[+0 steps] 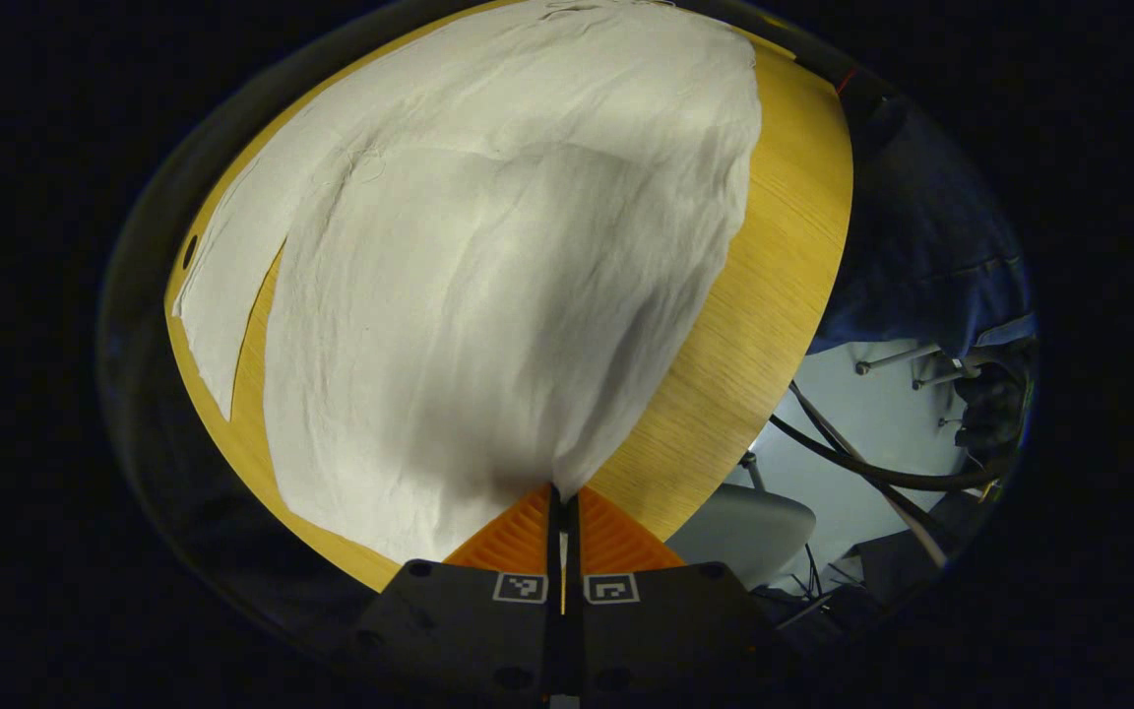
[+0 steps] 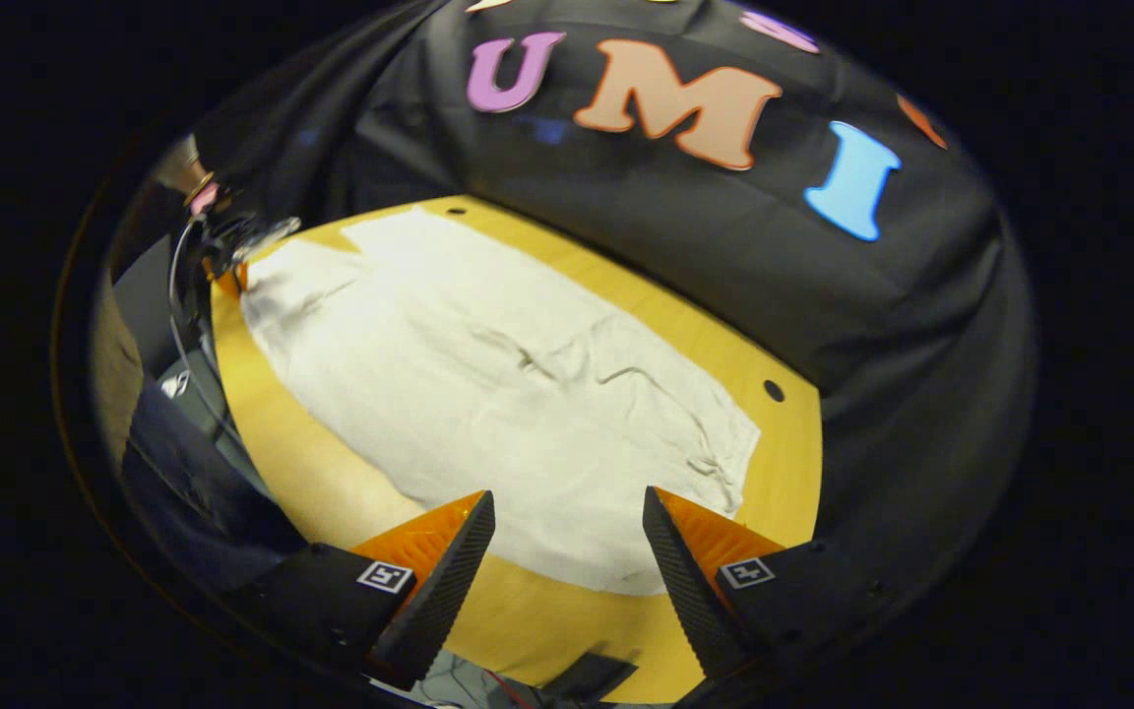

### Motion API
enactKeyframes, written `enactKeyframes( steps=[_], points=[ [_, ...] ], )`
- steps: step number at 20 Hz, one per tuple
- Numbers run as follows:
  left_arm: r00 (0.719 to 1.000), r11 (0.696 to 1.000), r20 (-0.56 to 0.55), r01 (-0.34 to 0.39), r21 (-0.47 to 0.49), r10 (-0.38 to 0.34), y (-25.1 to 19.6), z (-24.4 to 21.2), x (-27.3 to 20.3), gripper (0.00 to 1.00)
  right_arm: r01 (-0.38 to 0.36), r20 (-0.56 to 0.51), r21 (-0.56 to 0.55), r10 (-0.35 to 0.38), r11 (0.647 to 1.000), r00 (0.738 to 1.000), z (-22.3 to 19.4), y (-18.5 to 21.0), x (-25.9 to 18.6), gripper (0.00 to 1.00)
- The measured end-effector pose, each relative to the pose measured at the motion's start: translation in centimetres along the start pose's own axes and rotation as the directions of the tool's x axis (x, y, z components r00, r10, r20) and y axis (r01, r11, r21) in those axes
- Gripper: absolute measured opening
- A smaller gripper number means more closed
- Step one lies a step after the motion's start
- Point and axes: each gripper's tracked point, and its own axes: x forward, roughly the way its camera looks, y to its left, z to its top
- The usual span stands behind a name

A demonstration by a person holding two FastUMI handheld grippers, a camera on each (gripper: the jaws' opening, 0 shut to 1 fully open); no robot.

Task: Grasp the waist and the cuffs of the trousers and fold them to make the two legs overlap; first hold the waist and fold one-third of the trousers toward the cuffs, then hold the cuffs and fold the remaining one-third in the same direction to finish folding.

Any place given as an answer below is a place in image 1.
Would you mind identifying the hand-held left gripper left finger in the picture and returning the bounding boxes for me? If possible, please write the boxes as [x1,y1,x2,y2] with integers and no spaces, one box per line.
[331,483,565,702]

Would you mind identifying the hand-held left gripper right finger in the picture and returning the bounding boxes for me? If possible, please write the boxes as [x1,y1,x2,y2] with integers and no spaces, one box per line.
[564,484,796,702]

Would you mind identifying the white jeans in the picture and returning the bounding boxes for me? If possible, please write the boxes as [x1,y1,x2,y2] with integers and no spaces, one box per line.
[173,0,763,564]

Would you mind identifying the metal chair legs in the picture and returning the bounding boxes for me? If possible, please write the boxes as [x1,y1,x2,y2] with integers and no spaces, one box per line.
[855,340,981,390]

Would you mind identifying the grey chair seat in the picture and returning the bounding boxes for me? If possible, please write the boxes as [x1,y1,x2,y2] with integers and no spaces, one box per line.
[665,483,817,592]

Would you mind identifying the person's dark blue clothing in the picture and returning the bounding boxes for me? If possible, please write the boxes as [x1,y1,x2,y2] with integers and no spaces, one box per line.
[808,69,1036,360]

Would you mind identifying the thick black cable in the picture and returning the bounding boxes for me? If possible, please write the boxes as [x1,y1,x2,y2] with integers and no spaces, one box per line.
[769,414,1011,493]

